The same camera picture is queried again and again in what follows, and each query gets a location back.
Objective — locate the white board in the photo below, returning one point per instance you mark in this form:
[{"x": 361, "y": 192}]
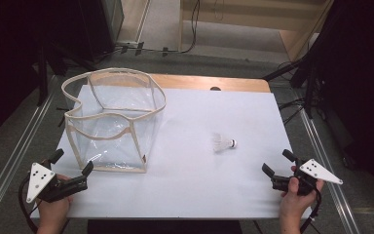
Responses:
[{"x": 191, "y": 182}]

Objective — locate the clear plastic bag beige trim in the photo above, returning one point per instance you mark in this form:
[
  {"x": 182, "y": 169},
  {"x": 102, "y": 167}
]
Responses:
[{"x": 110, "y": 152}]

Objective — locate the aluminium floor rail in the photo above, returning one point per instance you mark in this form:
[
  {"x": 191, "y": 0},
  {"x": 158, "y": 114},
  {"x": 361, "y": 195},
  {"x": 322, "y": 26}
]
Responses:
[
  {"x": 13, "y": 156},
  {"x": 329, "y": 169}
]

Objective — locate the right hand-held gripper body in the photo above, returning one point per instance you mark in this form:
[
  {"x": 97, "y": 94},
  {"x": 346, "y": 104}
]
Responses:
[{"x": 318, "y": 171}]

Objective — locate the person's left hand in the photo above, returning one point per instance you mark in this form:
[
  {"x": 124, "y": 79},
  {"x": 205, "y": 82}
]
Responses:
[{"x": 53, "y": 211}]

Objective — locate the dark curtain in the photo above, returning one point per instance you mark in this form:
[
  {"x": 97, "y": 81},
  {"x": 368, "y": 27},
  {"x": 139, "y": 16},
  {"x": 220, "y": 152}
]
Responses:
[
  {"x": 363, "y": 81},
  {"x": 9, "y": 65}
]

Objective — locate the light wooden shelf unit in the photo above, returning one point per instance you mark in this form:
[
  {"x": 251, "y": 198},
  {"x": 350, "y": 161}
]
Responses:
[{"x": 240, "y": 16}]

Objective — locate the black stand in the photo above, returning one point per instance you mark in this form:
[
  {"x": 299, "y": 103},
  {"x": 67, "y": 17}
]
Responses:
[
  {"x": 42, "y": 74},
  {"x": 309, "y": 87}
]

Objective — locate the white feather shuttlecock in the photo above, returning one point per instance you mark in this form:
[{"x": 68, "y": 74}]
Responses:
[{"x": 222, "y": 143}]

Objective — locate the wooden table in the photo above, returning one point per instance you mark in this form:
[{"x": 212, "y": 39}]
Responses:
[{"x": 188, "y": 82}]

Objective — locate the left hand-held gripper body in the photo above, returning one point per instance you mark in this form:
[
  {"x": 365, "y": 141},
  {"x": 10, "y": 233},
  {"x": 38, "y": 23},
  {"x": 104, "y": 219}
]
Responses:
[{"x": 63, "y": 188}]

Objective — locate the black cabinet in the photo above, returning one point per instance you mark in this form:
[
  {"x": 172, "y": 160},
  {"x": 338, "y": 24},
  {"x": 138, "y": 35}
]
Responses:
[{"x": 105, "y": 26}]

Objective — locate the person's right hand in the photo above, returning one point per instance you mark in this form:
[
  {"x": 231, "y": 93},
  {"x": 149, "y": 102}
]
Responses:
[{"x": 293, "y": 204}]

